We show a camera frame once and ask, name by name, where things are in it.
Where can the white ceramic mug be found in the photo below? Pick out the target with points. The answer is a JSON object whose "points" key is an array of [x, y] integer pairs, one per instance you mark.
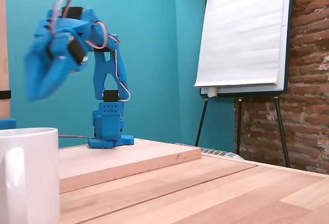
{"points": [[28, 177]]}

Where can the tall wooden panel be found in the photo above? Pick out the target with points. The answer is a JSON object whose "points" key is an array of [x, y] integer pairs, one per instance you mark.
{"points": [[3, 41]]}

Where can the light wooden base board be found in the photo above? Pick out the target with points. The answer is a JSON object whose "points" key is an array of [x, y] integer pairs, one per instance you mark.
{"points": [[90, 162]]}

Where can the white flipchart paper pad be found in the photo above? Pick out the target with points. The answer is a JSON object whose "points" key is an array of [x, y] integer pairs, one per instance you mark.
{"points": [[239, 34]]}

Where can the white radiator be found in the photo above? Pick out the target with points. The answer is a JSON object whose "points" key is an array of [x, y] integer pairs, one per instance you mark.
{"points": [[226, 154]]}

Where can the flipchart easel with legs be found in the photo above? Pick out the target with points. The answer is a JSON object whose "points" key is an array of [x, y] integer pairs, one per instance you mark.
{"points": [[289, 54]]}

